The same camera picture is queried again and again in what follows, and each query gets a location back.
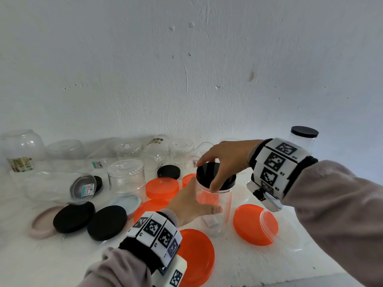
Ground pale pink lid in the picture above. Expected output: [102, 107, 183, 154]
[29, 205, 66, 240]

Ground person's right forearm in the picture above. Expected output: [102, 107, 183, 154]
[282, 159, 383, 287]

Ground wide transparent jar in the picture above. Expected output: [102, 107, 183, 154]
[259, 206, 304, 252]

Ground person's left forearm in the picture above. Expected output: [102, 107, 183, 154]
[77, 247, 153, 287]

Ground tall transparent labelled jar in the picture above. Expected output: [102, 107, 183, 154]
[289, 134, 317, 155]
[196, 181, 233, 237]

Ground large orange lid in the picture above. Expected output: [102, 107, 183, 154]
[233, 204, 279, 247]
[133, 199, 170, 224]
[176, 228, 216, 287]

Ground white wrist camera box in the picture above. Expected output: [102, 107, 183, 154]
[246, 181, 284, 212]
[151, 255, 188, 287]

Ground black white marker wristband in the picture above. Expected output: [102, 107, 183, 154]
[248, 138, 319, 201]
[118, 211, 183, 274]

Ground small orange lid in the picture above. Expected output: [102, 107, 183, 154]
[145, 177, 180, 201]
[182, 173, 198, 189]

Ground person's left hand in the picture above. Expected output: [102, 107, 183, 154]
[167, 177, 224, 228]

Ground group of transparent plastic jars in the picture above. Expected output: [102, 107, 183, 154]
[0, 128, 255, 206]

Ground large black lid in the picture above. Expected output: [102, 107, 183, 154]
[87, 205, 128, 242]
[53, 201, 96, 234]

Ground person's right hand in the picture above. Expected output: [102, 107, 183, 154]
[196, 140, 264, 194]

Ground light blue lid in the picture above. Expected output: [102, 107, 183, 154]
[109, 194, 142, 216]

